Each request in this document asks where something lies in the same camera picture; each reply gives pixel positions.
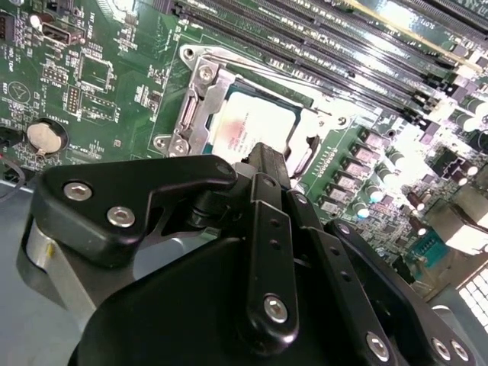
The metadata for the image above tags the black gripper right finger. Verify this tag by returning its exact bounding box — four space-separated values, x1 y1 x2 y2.
271 147 478 366

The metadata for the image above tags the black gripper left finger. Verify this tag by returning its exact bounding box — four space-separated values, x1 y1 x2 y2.
31 142 301 342

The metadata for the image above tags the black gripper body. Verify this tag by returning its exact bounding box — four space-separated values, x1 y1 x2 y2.
68 185 367 366

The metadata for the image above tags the metal socket cover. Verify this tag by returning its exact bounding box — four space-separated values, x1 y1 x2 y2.
169 56 346 180

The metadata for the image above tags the silver CPU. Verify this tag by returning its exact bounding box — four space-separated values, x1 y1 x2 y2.
205 78 316 171

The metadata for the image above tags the socket locking lever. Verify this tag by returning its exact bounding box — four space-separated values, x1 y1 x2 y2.
197 54 270 74

